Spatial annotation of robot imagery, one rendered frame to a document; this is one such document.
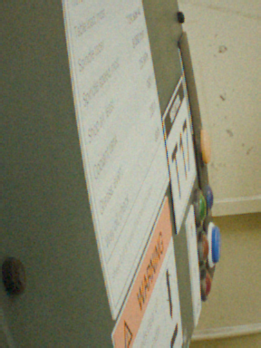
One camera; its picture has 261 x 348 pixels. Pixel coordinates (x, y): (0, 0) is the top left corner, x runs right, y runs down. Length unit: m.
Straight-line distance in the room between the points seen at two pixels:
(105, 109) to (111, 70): 0.02
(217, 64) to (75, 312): 1.06
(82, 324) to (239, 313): 1.23
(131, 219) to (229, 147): 0.99
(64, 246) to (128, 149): 0.11
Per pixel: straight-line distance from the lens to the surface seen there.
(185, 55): 0.60
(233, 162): 1.38
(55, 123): 0.28
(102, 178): 0.34
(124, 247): 0.37
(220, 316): 1.52
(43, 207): 0.27
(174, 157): 0.50
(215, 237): 0.64
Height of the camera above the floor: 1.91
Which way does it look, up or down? 20 degrees down
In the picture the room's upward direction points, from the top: 8 degrees counter-clockwise
